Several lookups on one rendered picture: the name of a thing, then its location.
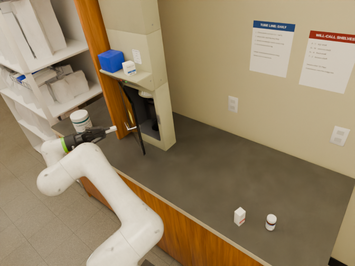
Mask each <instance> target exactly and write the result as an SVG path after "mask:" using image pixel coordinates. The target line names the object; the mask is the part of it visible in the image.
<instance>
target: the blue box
mask: <svg viewBox="0 0 355 266"><path fill-rule="evenodd" d="M98 59H99V62H100V65H101V69H102V70H104V71H107V72H110V73H114V72H116V71H118V70H120V69H122V68H123V65H122V63H124V62H125V61H124V57H123V53H122V52H121V51H117V50H112V49H110V50H108V51H106V52H104V53H101V54H99V55H98Z"/></svg>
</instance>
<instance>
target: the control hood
mask: <svg viewBox="0 0 355 266"><path fill-rule="evenodd" d="M100 72H101V73H103V74H105V75H109V76H112V77H115V78H118V79H121V80H124V81H127V82H130V83H132V84H134V85H136V86H138V87H140V88H143V89H146V90H149V91H154V90H155V87H154V81H153V75H152V74H151V73H148V72H145V71H141V70H138V69H136V73H135V74H133V75H130V76H127V75H126V74H125V73H124V69H123V68H122V69H120V70H118V71H116V72H114V73H110V72H107V71H104V70H102V69H101V70H100Z"/></svg>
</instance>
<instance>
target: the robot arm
mask: <svg viewBox="0 0 355 266"><path fill-rule="evenodd" d="M115 130H117V128H116V126H113V127H106V128H103V127H102V126H98V127H85V131H84V132H82V133H79V134H76V135H74V134H71V135H67V136H64V137H61V138H58V139H52V140H47V141H45V142H44V143H43V144H42V145H41V147H40V152H41V155H42V156H43V158H44V160H45V163H46V165H47V168H46V169H44V170H43V171H41V172H40V174H39V176H38V178H37V181H36V184H37V187H38V189H39V191H40V192H41V193H42V194H44V195H46V196H57V195H60V194H62V193H63V192H64V191H65V190H66V189H67V188H69V187H70V186H71V185H72V184H73V183H74V182H75V181H76V180H78V179H79V178H80V177H82V176H85V177H87V178H88V179H89V180H90V181H91V182H92V183H93V184H94V186H95V187H96V188H97V189H98V190H99V191H100V193H101V194H102V195H103V197H104V198H105V199H106V201H107V202H108V203H109V205H110V206H111V208H112V209H113V210H114V212H115V213H116V215H117V216H118V218H119V220H120V221H121V223H122V225H121V227H120V229H119V230H117V231H116V232H115V233H114V234H113V235H112V236H110V237H109V238H108V239H107V240H106V241H105V242H104V243H102V244H101V245H100V246H99V247H97V248H96V249H95V250H94V252H93V253H92V255H91V256H90V257H89V259H88V261H87V264H86V266H139V265H138V261H139V260H140V259H141V258H142V257H143V256H144V255H145V254H146V253H147V252H148V251H149V250H150V249H151V248H152V247H154V246H155V245H156V244H157V243H158V242H159V241H160V239H161V238H162V236H163V232H164V224H163V221H162V219H161V217H160V216H159V215H158V214H157V213H156V212H154V211H153V210H152V209H151V208H150V207H149V206H148V205H147V204H145V203H144V202H143V201H142V200H141V199H140V198H139V197H138V196H137V195H136V194H135V193H134V192H133V191H132V190H131V189H130V188H129V187H128V186H127V184H126V183H125V182H124V181H123V180H122V179H121V177H120V176H119V175H118V174H117V173H116V171H115V170H114V169H113V167H112V166H111V164H110V163H109V161H108V160H107V158H106V157H105V155H104V154H103V152H102V151H101V149H100V148H99V147H98V146H97V145H96V143H97V142H99V141H101V140H103V139H104V138H106V135H107V134H109V133H111V132H112V131H115ZM89 131H90V132H89ZM92 140H93V141H92ZM70 151H71V152H70ZM67 152H70V153H68V154H67V155H66V156H65V157H64V154H65V153H67Z"/></svg>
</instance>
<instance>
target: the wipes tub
mask: <svg viewBox="0 0 355 266"><path fill-rule="evenodd" d="M70 119H71V121H72V123H73V125H74V128H75V130H76V132H77V133H78V134H79V133H82V132H84V131H85V127H93V126H92V123H91V120H90V118H89V115H88V112H87V111H86V110H77V111H75V112H73V113H72V114H71V115H70Z"/></svg>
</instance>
